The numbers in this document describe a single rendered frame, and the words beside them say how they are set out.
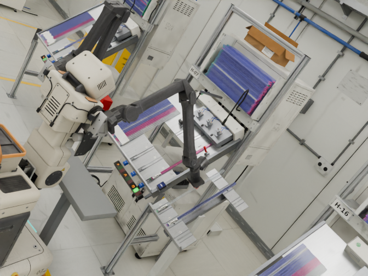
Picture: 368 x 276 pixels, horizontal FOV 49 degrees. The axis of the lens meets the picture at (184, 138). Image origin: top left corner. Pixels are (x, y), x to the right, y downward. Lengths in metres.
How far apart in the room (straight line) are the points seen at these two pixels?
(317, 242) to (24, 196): 1.55
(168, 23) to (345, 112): 1.83
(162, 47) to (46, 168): 2.08
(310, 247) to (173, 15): 2.34
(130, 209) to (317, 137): 1.96
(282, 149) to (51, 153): 2.70
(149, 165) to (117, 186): 0.68
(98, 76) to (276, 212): 2.80
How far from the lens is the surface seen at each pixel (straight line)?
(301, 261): 2.36
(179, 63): 5.31
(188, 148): 2.25
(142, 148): 2.80
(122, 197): 3.27
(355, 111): 4.01
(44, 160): 2.16
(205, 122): 2.81
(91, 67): 1.99
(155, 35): 3.78
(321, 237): 2.45
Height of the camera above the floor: 1.99
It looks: 21 degrees down
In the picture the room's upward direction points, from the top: 33 degrees clockwise
